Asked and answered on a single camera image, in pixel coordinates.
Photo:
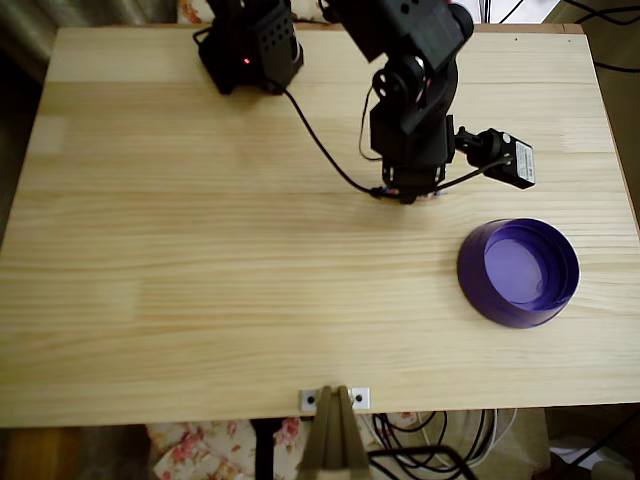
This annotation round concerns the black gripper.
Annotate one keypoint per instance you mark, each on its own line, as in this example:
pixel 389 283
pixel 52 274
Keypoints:
pixel 413 176

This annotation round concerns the purple bowl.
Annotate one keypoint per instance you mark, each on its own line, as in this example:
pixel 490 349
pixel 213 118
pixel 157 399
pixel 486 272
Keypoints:
pixel 520 320

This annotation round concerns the black table leg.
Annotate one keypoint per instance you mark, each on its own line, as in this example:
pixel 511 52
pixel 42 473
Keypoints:
pixel 264 450

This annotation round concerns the white paper sheets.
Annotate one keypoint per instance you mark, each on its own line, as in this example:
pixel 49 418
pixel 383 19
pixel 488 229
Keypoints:
pixel 570 455

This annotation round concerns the silver metal bracket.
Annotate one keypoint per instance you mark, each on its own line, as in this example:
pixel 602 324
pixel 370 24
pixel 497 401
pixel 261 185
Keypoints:
pixel 307 399

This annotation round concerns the beige stand post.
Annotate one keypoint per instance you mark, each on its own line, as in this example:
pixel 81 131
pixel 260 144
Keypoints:
pixel 332 440

